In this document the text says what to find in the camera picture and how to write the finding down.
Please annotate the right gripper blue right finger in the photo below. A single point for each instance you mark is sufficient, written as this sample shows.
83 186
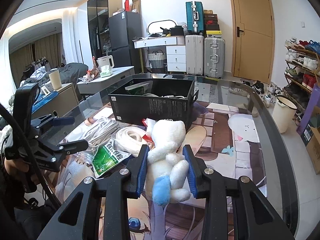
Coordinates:
253 215

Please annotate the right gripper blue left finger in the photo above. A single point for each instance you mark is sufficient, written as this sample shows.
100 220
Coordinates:
78 216

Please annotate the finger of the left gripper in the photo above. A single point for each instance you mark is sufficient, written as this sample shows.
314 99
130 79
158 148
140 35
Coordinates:
48 121
61 150

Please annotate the green medicine packet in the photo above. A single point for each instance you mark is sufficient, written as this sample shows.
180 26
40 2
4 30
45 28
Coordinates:
107 157

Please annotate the white rope bag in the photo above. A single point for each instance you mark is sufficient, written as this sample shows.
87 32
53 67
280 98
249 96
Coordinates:
131 139

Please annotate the black cardboard box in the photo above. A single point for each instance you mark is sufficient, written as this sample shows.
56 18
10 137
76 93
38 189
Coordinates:
169 99

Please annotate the red white snack packet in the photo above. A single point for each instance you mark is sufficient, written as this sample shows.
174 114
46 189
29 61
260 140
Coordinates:
149 124

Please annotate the white plush toy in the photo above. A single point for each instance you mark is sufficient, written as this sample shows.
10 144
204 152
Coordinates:
167 169

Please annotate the white foam block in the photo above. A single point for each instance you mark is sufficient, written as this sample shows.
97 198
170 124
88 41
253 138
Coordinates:
79 171

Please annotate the person's left hand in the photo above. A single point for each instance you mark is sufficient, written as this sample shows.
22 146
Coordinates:
15 165

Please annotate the beige cup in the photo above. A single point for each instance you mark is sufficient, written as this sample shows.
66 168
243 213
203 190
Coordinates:
55 80

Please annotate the grey side table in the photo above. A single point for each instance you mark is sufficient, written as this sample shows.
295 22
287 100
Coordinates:
101 83

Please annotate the green tissue pack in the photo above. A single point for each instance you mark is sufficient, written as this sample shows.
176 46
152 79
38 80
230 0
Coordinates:
105 71

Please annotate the anime print desk mat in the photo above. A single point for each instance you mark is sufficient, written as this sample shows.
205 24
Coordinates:
224 137

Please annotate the white electric kettle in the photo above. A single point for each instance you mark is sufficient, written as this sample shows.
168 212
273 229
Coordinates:
105 60

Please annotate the cardboard box on floor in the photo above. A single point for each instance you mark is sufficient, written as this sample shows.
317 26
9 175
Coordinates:
310 138

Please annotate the white bucket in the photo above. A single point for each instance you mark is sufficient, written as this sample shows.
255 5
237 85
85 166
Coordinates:
283 112

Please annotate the black refrigerator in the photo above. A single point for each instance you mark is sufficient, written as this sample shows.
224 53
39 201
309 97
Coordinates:
125 27

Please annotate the tall black cabinet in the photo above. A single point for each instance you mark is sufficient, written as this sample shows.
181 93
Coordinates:
98 13

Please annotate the woven laundry basket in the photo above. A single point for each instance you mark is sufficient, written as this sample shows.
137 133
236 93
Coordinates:
157 59

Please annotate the white dresser desk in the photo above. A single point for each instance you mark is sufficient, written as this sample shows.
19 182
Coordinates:
175 53

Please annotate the wooden shoe rack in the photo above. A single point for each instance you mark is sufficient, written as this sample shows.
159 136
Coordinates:
301 73

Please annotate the oval mirror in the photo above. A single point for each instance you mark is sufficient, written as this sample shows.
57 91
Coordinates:
158 27

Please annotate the white suitcase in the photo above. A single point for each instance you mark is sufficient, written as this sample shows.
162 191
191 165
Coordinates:
194 53

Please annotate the silver suitcase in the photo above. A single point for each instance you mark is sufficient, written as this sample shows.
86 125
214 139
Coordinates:
214 57

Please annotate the wooden door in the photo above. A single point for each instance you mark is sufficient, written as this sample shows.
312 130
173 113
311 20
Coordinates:
253 39

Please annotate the teal suitcase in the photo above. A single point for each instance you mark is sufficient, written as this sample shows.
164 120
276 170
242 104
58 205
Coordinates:
195 17

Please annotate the stack of shoe boxes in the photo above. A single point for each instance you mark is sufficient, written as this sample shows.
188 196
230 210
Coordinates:
211 25

